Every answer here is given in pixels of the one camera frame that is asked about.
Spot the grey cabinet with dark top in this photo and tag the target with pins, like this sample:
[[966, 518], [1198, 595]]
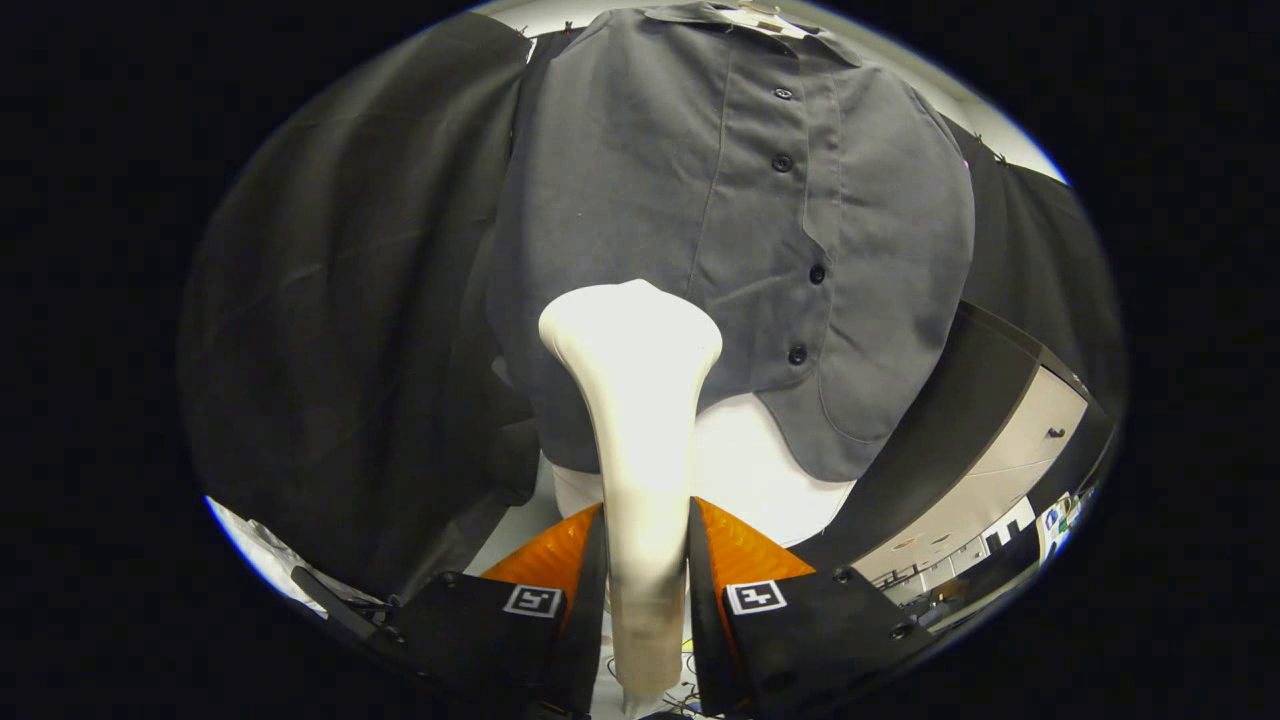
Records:
[[950, 420]]

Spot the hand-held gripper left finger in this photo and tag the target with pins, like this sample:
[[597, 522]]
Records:
[[585, 640]]

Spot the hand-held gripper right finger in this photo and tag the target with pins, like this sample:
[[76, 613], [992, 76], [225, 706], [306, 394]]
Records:
[[710, 640]]

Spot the cluttered white side table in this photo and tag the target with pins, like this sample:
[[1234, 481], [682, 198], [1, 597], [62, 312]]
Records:
[[1060, 515]]

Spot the grey button-up shirt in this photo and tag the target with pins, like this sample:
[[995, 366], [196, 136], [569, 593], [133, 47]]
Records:
[[650, 180]]

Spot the white plastic sheet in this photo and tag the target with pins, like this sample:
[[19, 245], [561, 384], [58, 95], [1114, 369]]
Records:
[[265, 550]]

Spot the cream garment steamer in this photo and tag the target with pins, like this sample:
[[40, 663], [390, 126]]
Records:
[[640, 420]]

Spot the white low cabinet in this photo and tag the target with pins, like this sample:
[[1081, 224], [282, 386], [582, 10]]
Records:
[[960, 560]]

